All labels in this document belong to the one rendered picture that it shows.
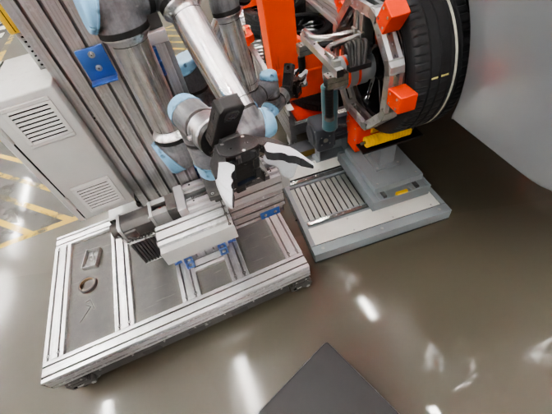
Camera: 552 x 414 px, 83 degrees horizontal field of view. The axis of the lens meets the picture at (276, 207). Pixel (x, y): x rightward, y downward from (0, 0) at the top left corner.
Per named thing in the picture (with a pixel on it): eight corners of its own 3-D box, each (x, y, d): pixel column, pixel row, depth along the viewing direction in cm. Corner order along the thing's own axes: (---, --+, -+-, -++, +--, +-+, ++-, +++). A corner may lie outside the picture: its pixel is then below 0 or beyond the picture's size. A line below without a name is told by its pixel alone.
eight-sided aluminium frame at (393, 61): (392, 145, 146) (414, 16, 105) (379, 149, 145) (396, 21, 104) (343, 92, 181) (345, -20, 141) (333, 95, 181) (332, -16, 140)
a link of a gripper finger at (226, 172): (237, 228, 47) (242, 188, 54) (232, 200, 43) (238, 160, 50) (217, 229, 47) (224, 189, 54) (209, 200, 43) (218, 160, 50)
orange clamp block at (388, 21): (400, 29, 116) (411, 11, 107) (380, 35, 115) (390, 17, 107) (393, 13, 117) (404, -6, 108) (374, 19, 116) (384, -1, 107)
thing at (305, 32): (357, 38, 134) (359, 10, 126) (315, 49, 132) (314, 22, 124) (341, 25, 145) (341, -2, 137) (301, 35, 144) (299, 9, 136)
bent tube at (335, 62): (380, 55, 121) (384, 25, 113) (334, 68, 119) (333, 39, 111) (360, 39, 132) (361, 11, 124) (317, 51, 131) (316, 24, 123)
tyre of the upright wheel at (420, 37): (427, 147, 162) (508, 31, 102) (385, 160, 160) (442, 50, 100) (373, 60, 188) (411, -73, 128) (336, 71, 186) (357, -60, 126)
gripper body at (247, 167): (269, 181, 57) (235, 152, 65) (266, 141, 51) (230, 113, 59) (232, 200, 54) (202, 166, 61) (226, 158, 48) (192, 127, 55)
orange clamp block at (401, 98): (402, 98, 128) (415, 109, 122) (384, 103, 127) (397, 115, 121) (405, 82, 123) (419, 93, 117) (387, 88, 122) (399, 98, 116)
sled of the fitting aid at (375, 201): (428, 195, 187) (431, 183, 179) (372, 213, 184) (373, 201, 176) (385, 146, 220) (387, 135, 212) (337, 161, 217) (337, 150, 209)
